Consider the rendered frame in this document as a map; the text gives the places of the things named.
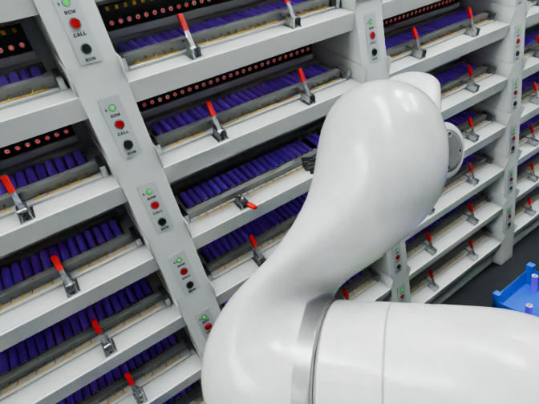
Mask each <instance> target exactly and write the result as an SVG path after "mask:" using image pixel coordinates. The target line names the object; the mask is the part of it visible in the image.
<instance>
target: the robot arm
mask: <svg viewBox="0 0 539 404"><path fill-rule="evenodd" d="M301 159H302V166H303V168H304V169H305V171H306V172H310V174H313V179H312V182H311V186H310V190H309V193H308V195H307V198H306V201H305V203H304V205H303V206H302V210H301V211H300V213H299V214H298V217H297V219H296V220H295V222H294V223H293V225H292V227H291V228H290V230H289V231H288V233H287V234H286V236H285V237H284V239H283V240H282V242H281V243H280V245H279V246H278V247H277V248H276V249H275V250H274V252H273V253H272V254H271V255H270V256H269V258H268V259H267V260H266V261H265V262H264V263H263V264H262V265H261V266H260V268H259V269H258V270H257V271H256V272H255V273H254V274H253V275H252V276H251V277H250V278H249V279H248V280H247V281H246V282H245V283H244V284H243V285H242V286H241V287H240V288H239V290H238V291H236V292H235V294H234V295H233V296H232V297H231V298H230V300H229V301H228V302H227V304H226V305H225V307H224V308H223V310H222V311H221V312H220V314H219V316H218V318H217V319H216V321H215V323H214V325H213V327H212V329H211V332H210V334H209V337H208V340H207V342H206V345H205V351H204V355H203V360H202V367H201V385H202V392H203V395H204V400H205V404H539V317H536V316H533V315H530V314H527V313H522V312H518V311H514V310H510V309H499V308H491V307H481V306H468V305H439V304H420V303H399V302H385V301H350V300H335V299H334V295H335V294H336V292H337V291H338V289H339V288H340V287H341V285H343V284H344V283H345V282H346V281H347V280H349V279H350V278H351V277H353V276H354V275H355V274H356V273H358V272H359V271H361V270H362V269H364V268H366V267H367V266H368V265H369V264H371V263H372V262H373V261H375V260H377V259H378V258H379V257H381V256H382V255H383V254H384V253H386V252H388V251H389V250H390V249H392V248H393V247H395V246H396V245H397V244H398V243H399V242H400V241H401V240H403V239H404V238H405V237H406V236H408V235H409V234H410V233H411V232H412V231H413V230H414V229H415V228H416V227H417V226H418V225H420V224H421V223H422V222H423V221H424V219H425V218H426V217H427V216H428V214H429V213H430V212H431V210H432V209H433V208H434V206H435V205H436V202H437V201H438V199H439V198H440V196H441V193H442V191H443V190H444V185H445V182H446V179H449V178H451V177H452V176H454V175H455V174H456V173H457V172H458V170H459V169H460V166H461V164H462V163H463V159H464V140H463V136H462V135H461V133H460V131H459V129H458V128H457V127H456V126H455V125H453V124H452V123H448V122H444V119H443V117H442V115H441V90H440V82H439V81H438V79H436V78H435V77H434V76H432V75H430V74H427V73H423V72H406V73H402V74H398V75H395V76H393V77H390V78H389V79H378V80H373V81H370V82H366V83H362V84H360V85H358V86H356V87H353V88H351V89H350V90H349V91H347V92H346V93H345V94H344V95H342V96H341V97H340V98H339V99H338V100H337V101H336V102H335V104H334V105H333V107H332V108H331V109H330V111H329V113H328V115H327V117H326V119H325V121H324V124H323V126H322V130H321V134H320V137H319V141H318V150H317V155H316V157H315V158H314V157H313V156H307V157H302V158H301Z"/></svg>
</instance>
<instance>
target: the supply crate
mask: <svg viewBox="0 0 539 404"><path fill-rule="evenodd" d="M535 268H536V265H535V264H533V263H531V262H529V263H528V264H527V265H526V271H525V272H523V273H522V274H521V275H520V276H519V277H518V278H517V279H516V280H515V281H513V282H512V283H511V284H510V285H508V286H507V287H506V288H505V289H504V290H502V291H501V292H500V291H497V290H496V291H495V292H494V293H492V307H493V308H499V309H510V310H514V311H518V312H522V313H525V305H526V304H527V303H530V304H532V305H533V316H536V317H539V272H538V271H536V270H535ZM532 274H537V275H538V285H537V292H536V293H533V292H531V291H530V286H531V277H532Z"/></svg>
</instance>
